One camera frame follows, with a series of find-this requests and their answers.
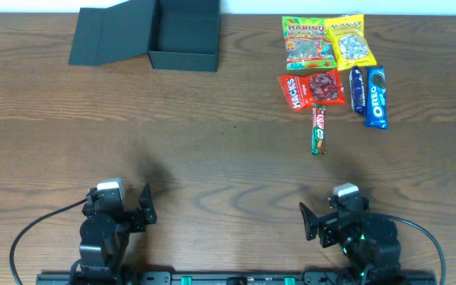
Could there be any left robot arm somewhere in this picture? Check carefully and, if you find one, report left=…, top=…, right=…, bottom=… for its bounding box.
left=68, top=178, right=157, bottom=284

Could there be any red Hacks candy bag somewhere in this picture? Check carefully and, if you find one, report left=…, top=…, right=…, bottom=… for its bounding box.
left=278, top=68, right=346, bottom=111

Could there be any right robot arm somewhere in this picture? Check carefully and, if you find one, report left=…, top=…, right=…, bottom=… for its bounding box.
left=299, top=192, right=401, bottom=284

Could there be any black cardboard box with lid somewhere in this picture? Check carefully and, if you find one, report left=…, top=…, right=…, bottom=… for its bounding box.
left=68, top=0, right=221, bottom=72

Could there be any green Haribo gummy bag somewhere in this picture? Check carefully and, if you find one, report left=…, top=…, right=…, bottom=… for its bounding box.
left=281, top=16, right=336, bottom=70

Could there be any dark blue chocolate bar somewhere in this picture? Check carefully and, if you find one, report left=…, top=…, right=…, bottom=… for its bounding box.
left=349, top=66, right=366, bottom=116

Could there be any blue Oreo cookie pack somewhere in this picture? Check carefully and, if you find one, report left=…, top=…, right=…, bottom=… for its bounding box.
left=365, top=66, right=388, bottom=129

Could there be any yellow candy bag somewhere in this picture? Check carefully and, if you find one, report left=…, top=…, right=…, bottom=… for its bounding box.
left=325, top=14, right=377, bottom=71

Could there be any KitKat Milo bar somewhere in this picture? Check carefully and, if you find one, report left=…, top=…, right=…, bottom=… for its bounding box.
left=311, top=104, right=326, bottom=155

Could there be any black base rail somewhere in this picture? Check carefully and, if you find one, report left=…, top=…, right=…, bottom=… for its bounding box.
left=36, top=270, right=438, bottom=285

